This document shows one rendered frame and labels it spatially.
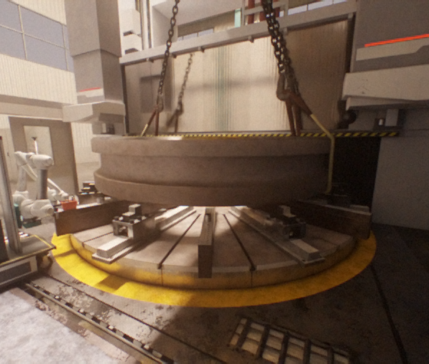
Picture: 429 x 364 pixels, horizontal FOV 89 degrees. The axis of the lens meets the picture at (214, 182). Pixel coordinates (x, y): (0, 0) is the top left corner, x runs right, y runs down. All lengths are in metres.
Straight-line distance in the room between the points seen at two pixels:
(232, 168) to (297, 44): 3.62
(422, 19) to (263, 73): 2.83
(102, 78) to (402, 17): 5.87
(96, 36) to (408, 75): 6.22
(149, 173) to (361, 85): 3.06
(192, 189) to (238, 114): 3.36
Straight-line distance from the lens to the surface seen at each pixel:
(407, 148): 5.67
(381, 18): 4.31
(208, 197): 2.90
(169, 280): 2.92
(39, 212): 3.41
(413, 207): 5.88
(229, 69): 6.17
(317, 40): 5.82
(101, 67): 6.72
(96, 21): 7.04
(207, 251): 2.35
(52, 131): 7.22
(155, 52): 7.40
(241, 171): 3.03
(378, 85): 3.65
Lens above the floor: 1.74
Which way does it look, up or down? 11 degrees down
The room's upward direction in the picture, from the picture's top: straight up
